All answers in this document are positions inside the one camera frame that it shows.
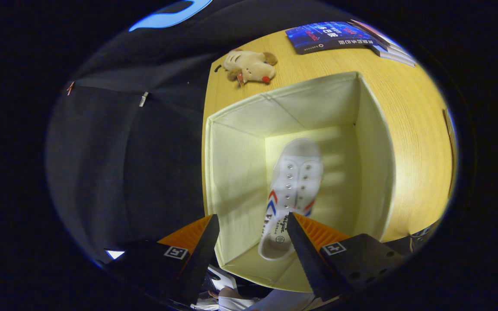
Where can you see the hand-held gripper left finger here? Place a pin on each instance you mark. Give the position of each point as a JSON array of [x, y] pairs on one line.
[[199, 259]]

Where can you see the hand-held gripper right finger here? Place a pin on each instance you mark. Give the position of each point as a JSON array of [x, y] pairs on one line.
[[309, 259]]

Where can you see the white canvas shoe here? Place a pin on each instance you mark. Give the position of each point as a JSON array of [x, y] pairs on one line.
[[296, 181]]

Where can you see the cream fabric storage box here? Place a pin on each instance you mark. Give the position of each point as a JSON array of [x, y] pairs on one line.
[[240, 172]]

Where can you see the lit laptop screen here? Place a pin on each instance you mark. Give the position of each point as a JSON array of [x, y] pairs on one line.
[[115, 253]]

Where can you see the black backdrop cloth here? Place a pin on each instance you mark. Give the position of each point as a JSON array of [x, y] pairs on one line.
[[123, 151]]

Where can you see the silver clip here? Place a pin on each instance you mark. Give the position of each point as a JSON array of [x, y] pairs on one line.
[[144, 99]]

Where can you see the beige plush toy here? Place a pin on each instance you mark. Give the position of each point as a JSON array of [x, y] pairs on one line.
[[249, 65]]

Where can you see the pink clip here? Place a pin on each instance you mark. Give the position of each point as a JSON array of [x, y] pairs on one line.
[[70, 87]]

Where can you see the pale blue book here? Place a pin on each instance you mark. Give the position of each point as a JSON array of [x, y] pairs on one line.
[[400, 59]]

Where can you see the blue cover book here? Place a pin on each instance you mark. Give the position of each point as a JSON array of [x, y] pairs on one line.
[[327, 36]]

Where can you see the dark grey cover book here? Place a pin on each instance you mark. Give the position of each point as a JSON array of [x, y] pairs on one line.
[[389, 47]]

